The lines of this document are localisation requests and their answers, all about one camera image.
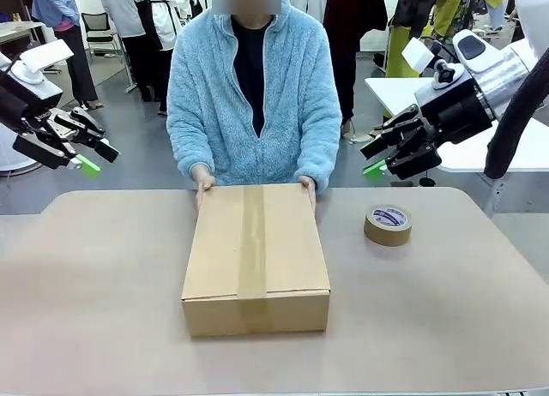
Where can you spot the person with black apron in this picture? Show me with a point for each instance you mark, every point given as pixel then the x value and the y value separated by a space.
pixel 165 27

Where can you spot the brown packing tape roll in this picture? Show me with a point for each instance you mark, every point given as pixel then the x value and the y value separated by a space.
pixel 388 233

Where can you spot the light wood side table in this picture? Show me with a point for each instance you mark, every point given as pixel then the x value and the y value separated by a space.
pixel 17 27

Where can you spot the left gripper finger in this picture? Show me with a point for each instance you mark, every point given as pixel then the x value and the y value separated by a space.
pixel 81 128
pixel 47 149

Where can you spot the black mesh office chair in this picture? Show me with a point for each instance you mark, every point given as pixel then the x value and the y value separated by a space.
pixel 94 23

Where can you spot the person in dark red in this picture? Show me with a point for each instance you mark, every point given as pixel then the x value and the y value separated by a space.
pixel 347 10

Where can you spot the blue fleece left forearm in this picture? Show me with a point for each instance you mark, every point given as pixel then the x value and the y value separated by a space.
pixel 319 147

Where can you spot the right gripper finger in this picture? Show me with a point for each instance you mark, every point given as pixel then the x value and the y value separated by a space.
pixel 401 130
pixel 416 160

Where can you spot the blue fleece right forearm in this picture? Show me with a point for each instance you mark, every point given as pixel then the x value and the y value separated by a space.
pixel 188 143

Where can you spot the brown cardboard box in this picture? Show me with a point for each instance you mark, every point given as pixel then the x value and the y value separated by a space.
pixel 214 250

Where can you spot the person in yellow jacket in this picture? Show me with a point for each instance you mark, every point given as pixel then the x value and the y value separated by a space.
pixel 446 6

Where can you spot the person's right hand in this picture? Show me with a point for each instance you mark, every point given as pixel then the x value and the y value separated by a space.
pixel 205 177

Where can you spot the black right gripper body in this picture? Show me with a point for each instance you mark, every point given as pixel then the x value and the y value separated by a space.
pixel 459 115

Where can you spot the person in pale grey jacket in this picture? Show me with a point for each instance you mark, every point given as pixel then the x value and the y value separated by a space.
pixel 122 10

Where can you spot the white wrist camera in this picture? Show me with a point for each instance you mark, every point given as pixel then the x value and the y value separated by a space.
pixel 43 57
pixel 418 53

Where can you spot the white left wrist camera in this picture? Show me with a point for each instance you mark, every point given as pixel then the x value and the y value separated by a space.
pixel 43 57

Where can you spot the person's left hand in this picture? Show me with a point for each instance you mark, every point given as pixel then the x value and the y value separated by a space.
pixel 309 186

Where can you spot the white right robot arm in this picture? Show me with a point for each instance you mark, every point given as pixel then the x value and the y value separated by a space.
pixel 532 10

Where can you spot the person in blue shirt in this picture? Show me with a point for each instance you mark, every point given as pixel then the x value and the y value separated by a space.
pixel 56 1

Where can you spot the white perforated air purifier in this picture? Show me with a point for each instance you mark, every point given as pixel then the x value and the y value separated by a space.
pixel 5 156

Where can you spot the person in blue fleece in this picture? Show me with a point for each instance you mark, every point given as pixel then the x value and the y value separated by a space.
pixel 206 91

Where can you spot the person in yellow apron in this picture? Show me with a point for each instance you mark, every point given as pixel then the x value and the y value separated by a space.
pixel 396 49

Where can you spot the brown tape strip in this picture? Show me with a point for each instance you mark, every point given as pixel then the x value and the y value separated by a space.
pixel 253 241

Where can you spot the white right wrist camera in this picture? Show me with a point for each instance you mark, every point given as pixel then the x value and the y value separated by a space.
pixel 418 53

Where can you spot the large white table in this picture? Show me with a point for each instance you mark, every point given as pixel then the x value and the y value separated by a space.
pixel 467 156

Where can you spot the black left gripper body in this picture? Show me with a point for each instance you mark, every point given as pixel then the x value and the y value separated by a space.
pixel 21 104

